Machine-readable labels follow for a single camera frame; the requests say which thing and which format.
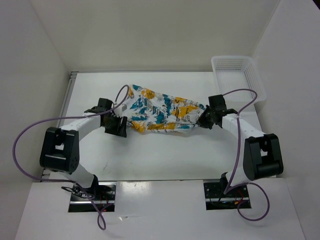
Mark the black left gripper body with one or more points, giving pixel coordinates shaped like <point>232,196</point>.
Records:
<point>113,126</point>

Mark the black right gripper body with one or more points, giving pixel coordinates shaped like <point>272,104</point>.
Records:
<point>206,121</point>

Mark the patterned white yellow teal shorts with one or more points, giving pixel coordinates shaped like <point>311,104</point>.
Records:
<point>149,111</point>

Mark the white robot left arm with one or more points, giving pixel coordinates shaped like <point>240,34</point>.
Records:
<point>61,146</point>

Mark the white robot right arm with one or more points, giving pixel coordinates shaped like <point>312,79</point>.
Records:
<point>258,154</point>

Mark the white plastic mesh basket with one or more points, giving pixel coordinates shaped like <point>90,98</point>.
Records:
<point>233,72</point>

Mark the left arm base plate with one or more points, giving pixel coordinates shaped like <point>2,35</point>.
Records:
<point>104,199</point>

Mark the aluminium table edge rail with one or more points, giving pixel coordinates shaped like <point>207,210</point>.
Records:
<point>63,112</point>

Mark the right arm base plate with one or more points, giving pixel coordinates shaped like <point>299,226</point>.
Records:
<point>215,199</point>

